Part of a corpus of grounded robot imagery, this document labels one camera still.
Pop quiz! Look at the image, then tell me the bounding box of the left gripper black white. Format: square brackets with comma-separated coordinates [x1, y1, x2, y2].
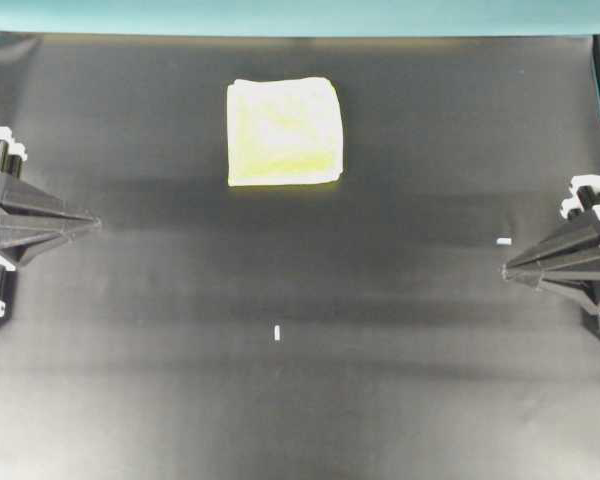
[0, 127, 101, 318]

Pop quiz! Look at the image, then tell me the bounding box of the yellow cloth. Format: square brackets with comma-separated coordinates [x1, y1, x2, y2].
[226, 77, 344, 187]

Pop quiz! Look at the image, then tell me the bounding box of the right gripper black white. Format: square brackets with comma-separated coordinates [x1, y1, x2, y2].
[502, 175, 600, 319]

